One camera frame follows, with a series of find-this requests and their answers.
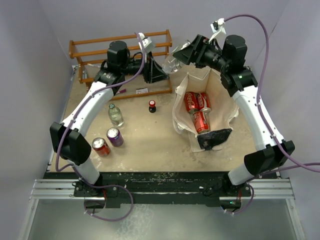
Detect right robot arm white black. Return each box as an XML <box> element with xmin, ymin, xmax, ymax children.
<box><xmin>173</xmin><ymin>35</ymin><xmax>295</xmax><ymax>196</ymax></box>

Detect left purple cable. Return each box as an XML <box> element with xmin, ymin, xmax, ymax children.
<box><xmin>54</xmin><ymin>31</ymin><xmax>146</xmax><ymax>222</ymax></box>

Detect grey metal clips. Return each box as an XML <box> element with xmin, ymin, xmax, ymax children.
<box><xmin>82</xmin><ymin>71</ymin><xmax>88</xmax><ymax>79</ymax></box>

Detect red cola can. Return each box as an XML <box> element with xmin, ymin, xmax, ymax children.
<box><xmin>184</xmin><ymin>91</ymin><xmax>200</xmax><ymax>114</ymax></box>

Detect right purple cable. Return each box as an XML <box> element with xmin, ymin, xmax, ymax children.
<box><xmin>223</xmin><ymin>14</ymin><xmax>320</xmax><ymax>216</ymax></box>

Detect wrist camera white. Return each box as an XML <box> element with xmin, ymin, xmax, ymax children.
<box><xmin>138</xmin><ymin>32</ymin><xmax>156</xmax><ymax>54</ymax></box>
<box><xmin>208</xmin><ymin>17</ymin><xmax>227</xmax><ymax>43</ymax></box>

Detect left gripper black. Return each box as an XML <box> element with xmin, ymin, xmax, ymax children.
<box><xmin>120</xmin><ymin>50</ymin><xmax>169</xmax><ymax>83</ymax></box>

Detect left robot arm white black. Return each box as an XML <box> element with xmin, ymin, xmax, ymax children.
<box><xmin>49</xmin><ymin>33</ymin><xmax>156</xmax><ymax>196</ymax></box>

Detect wooden shelf rack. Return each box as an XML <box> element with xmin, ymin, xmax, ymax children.
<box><xmin>69</xmin><ymin>29</ymin><xmax>173</xmax><ymax>100</ymax></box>

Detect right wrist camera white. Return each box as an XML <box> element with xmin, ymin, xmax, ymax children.
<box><xmin>208</xmin><ymin>17</ymin><xmax>227</xmax><ymax>43</ymax></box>

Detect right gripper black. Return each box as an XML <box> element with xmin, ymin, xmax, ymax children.
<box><xmin>173</xmin><ymin>34</ymin><xmax>230</xmax><ymax>73</ymax></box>

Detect purple soda can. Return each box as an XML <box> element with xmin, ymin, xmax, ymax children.
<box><xmin>106</xmin><ymin>127</ymin><xmax>124</xmax><ymax>147</ymax></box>

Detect purple cable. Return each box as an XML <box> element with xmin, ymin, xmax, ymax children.
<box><xmin>223</xmin><ymin>14</ymin><xmax>320</xmax><ymax>216</ymax></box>
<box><xmin>54</xmin><ymin>31</ymin><xmax>146</xmax><ymax>222</ymax></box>

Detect clear bottle green cap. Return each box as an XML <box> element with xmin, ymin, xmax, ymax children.
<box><xmin>162</xmin><ymin>40</ymin><xmax>191</xmax><ymax>75</ymax></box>
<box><xmin>108</xmin><ymin>103</ymin><xmax>124</xmax><ymax>127</ymax></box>

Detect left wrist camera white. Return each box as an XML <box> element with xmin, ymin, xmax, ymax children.
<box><xmin>138</xmin><ymin>32</ymin><xmax>156</xmax><ymax>54</ymax></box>

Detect red black stamp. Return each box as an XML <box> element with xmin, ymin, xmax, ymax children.
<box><xmin>148</xmin><ymin>100</ymin><xmax>157</xmax><ymax>113</ymax></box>

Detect purple capped marker pen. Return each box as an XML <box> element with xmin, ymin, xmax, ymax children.
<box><xmin>117</xmin><ymin>89</ymin><xmax>127</xmax><ymax>94</ymax></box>

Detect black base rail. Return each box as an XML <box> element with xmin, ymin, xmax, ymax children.
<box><xmin>72</xmin><ymin>171</ymin><xmax>253</xmax><ymax>209</ymax></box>

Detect small white red label card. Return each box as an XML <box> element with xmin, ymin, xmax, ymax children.
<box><xmin>136</xmin><ymin>87</ymin><xmax>149</xmax><ymax>95</ymax></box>

